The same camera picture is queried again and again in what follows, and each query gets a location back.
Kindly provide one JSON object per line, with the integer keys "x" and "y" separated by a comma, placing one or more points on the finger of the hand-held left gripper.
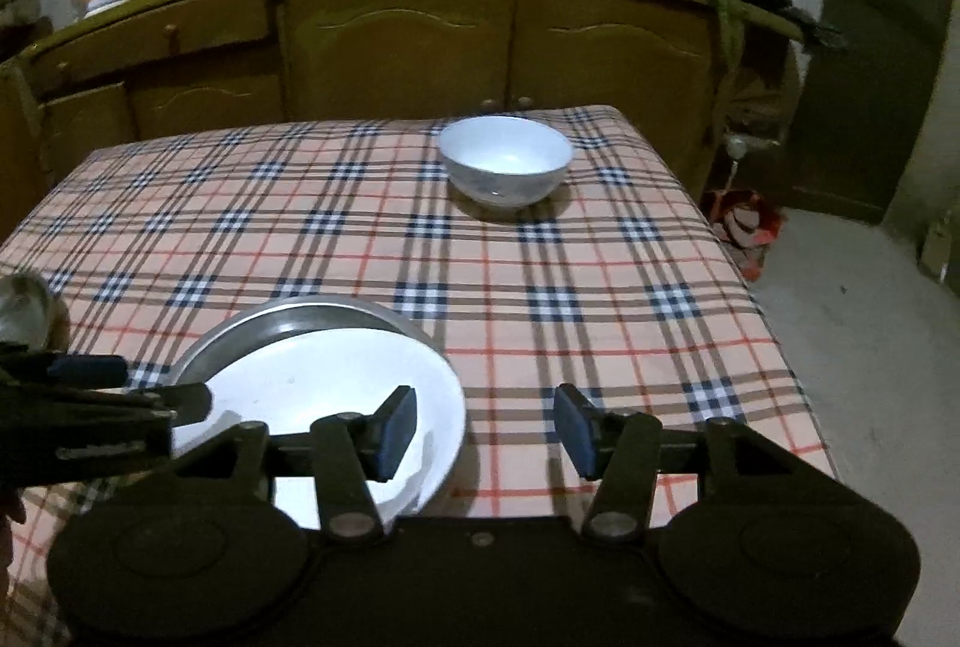
{"x": 90, "y": 371}
{"x": 180, "y": 403}

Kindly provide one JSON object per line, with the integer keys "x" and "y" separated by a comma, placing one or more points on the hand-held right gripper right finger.
{"x": 574, "y": 429}

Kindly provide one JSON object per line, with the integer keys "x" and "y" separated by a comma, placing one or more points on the wide white bowl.
{"x": 300, "y": 385}

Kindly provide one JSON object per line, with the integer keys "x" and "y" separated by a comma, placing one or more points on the narrow wooden cabinet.
{"x": 19, "y": 152}

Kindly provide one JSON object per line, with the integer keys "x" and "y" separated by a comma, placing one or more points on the wooden two-door cabinet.
{"x": 487, "y": 40}

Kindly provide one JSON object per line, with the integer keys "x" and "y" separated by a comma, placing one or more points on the deep steel bowl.
{"x": 315, "y": 310}

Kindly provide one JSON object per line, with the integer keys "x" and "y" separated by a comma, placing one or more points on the dark green door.
{"x": 877, "y": 92}

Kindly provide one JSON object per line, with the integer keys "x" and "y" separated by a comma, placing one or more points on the wooden cabinet with drawers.
{"x": 165, "y": 62}

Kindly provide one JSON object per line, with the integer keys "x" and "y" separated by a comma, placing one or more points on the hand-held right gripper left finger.
{"x": 397, "y": 429}

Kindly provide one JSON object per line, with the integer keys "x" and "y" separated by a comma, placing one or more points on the red plastic bag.
{"x": 746, "y": 235}

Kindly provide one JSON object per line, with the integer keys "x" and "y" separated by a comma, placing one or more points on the small deep white bowl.
{"x": 502, "y": 156}

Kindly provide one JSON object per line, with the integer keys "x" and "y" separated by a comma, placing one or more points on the plaid tablecloth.
{"x": 337, "y": 242}

